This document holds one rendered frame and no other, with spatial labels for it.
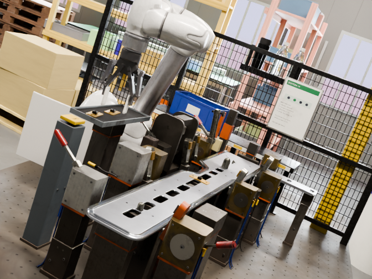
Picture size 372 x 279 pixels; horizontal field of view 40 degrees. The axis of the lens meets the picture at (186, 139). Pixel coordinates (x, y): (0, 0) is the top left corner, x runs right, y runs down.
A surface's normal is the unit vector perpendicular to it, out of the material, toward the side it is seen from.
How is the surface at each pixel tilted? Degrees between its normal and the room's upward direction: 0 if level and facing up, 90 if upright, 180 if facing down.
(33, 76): 90
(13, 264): 0
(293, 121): 90
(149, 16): 87
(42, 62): 90
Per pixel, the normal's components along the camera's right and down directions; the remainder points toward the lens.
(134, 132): -0.01, 0.37
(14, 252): 0.33, -0.92
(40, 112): -0.26, 0.15
